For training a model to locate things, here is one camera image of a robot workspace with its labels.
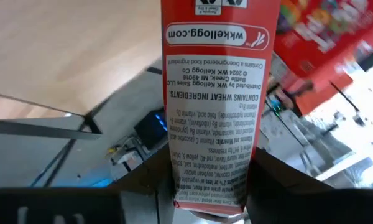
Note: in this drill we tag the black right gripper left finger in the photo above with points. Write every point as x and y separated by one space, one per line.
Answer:
161 180

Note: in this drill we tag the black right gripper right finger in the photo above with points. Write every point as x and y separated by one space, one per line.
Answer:
276 193

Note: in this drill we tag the small Froot Loops cereal box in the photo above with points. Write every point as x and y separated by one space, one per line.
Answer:
217 93
314 31

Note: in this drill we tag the black electronics box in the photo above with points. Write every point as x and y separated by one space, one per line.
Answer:
147 130

